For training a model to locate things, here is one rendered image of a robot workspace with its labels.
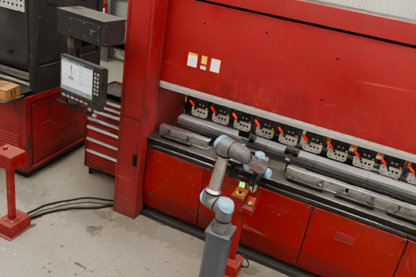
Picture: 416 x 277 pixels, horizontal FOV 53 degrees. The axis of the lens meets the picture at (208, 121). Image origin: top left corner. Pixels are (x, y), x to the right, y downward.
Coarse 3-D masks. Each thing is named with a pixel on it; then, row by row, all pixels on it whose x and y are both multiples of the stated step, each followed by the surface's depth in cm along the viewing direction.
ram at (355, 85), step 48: (192, 0) 334; (192, 48) 347; (240, 48) 331; (288, 48) 315; (336, 48) 302; (384, 48) 289; (240, 96) 344; (288, 96) 327; (336, 96) 312; (384, 96) 299; (384, 144) 309
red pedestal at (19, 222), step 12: (0, 156) 332; (12, 156) 330; (24, 156) 342; (12, 168) 333; (12, 180) 348; (12, 192) 352; (12, 204) 356; (12, 216) 361; (24, 216) 369; (0, 228) 360; (12, 228) 356; (24, 228) 370
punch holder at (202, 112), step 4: (196, 100) 361; (200, 100) 360; (204, 100) 358; (196, 104) 362; (200, 104) 361; (204, 104) 359; (208, 104) 358; (192, 108) 365; (200, 108) 362; (204, 108) 360; (208, 108) 359; (192, 112) 366; (196, 112) 364; (200, 112) 363; (204, 112) 361; (208, 112) 362; (200, 116) 364; (204, 116) 363; (208, 116) 367
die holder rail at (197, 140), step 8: (160, 128) 387; (168, 128) 383; (176, 128) 385; (176, 136) 383; (184, 136) 379; (192, 136) 376; (200, 136) 377; (192, 144) 379; (200, 144) 376; (208, 144) 377
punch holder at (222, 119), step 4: (216, 104) 355; (216, 108) 356; (220, 108) 354; (224, 108) 353; (228, 108) 351; (232, 108) 355; (216, 112) 357; (220, 112) 355; (224, 112) 354; (228, 112) 352; (232, 112) 359; (212, 116) 359; (216, 116) 358; (220, 116) 356; (224, 116) 355; (228, 116) 353; (216, 120) 359; (220, 120) 357; (224, 120) 356; (228, 120) 355; (224, 124) 357
